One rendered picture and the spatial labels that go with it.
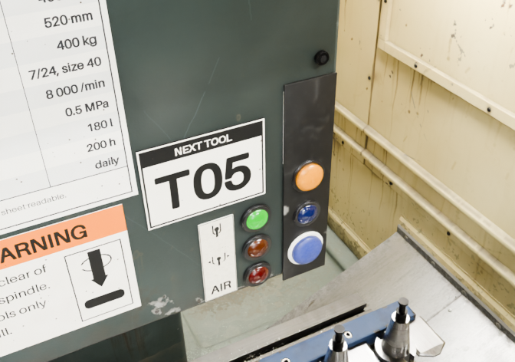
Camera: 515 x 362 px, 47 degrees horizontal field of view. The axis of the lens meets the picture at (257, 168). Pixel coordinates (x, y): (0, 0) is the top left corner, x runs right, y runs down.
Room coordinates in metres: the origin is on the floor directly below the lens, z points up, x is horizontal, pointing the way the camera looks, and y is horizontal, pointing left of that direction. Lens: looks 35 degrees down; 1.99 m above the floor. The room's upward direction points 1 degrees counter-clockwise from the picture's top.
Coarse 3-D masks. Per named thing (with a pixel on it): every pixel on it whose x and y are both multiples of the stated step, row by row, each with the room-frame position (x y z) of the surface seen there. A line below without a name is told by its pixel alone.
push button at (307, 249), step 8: (304, 240) 0.39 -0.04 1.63; (312, 240) 0.39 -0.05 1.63; (320, 240) 0.40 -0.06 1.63; (296, 248) 0.39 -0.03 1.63; (304, 248) 0.39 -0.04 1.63; (312, 248) 0.39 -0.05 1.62; (320, 248) 0.40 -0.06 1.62; (296, 256) 0.39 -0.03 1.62; (304, 256) 0.39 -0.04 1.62; (312, 256) 0.39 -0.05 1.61
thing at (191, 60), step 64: (128, 0) 0.34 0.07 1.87; (192, 0) 0.36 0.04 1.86; (256, 0) 0.38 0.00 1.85; (320, 0) 0.40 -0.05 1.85; (128, 64) 0.34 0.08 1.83; (192, 64) 0.36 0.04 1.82; (256, 64) 0.38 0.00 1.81; (320, 64) 0.40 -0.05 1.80; (128, 128) 0.34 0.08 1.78; (192, 128) 0.36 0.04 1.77; (192, 256) 0.35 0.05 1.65; (128, 320) 0.33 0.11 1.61
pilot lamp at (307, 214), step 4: (304, 208) 0.39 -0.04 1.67; (308, 208) 0.39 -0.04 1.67; (312, 208) 0.39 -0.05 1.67; (316, 208) 0.40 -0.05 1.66; (300, 212) 0.39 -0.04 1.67; (304, 212) 0.39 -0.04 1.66; (308, 212) 0.39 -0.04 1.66; (312, 212) 0.39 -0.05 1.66; (316, 212) 0.40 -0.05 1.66; (300, 216) 0.39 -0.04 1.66; (304, 216) 0.39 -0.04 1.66; (308, 216) 0.39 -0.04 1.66; (312, 216) 0.39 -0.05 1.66; (300, 220) 0.39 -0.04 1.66; (304, 220) 0.39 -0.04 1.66; (308, 220) 0.39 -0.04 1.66; (312, 220) 0.40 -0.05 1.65
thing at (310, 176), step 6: (306, 168) 0.39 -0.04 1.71; (312, 168) 0.39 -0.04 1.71; (318, 168) 0.39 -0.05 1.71; (300, 174) 0.39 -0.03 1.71; (306, 174) 0.39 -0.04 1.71; (312, 174) 0.39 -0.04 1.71; (318, 174) 0.39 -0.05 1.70; (300, 180) 0.39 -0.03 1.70; (306, 180) 0.39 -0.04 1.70; (312, 180) 0.39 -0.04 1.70; (318, 180) 0.39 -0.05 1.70; (300, 186) 0.39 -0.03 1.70; (306, 186) 0.39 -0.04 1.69; (312, 186) 0.39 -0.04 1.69
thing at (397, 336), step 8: (392, 320) 0.59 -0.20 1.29; (408, 320) 0.59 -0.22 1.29; (392, 328) 0.59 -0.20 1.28; (400, 328) 0.58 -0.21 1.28; (408, 328) 0.59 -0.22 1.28; (384, 336) 0.60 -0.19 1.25; (392, 336) 0.58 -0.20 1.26; (400, 336) 0.58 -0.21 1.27; (408, 336) 0.58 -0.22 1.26; (384, 344) 0.59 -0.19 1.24; (392, 344) 0.58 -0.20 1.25; (400, 344) 0.58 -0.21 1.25; (408, 344) 0.58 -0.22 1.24; (384, 352) 0.58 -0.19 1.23; (392, 352) 0.58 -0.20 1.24; (400, 352) 0.57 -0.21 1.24; (408, 352) 0.58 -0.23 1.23
